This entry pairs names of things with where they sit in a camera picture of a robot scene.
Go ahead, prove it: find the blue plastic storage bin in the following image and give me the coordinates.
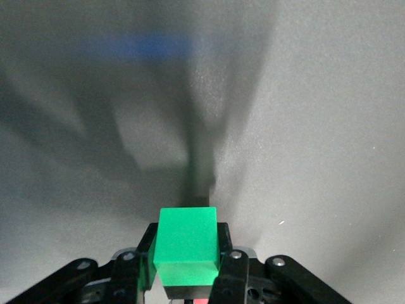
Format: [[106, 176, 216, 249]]
[[78, 30, 199, 66]]

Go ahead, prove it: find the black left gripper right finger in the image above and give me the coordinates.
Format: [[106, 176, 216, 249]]
[[211, 221, 352, 304]]

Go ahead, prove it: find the small green cube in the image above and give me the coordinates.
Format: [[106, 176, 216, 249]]
[[151, 206, 221, 288]]

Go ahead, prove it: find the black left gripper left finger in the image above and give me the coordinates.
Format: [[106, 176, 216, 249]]
[[27, 222, 159, 304]]

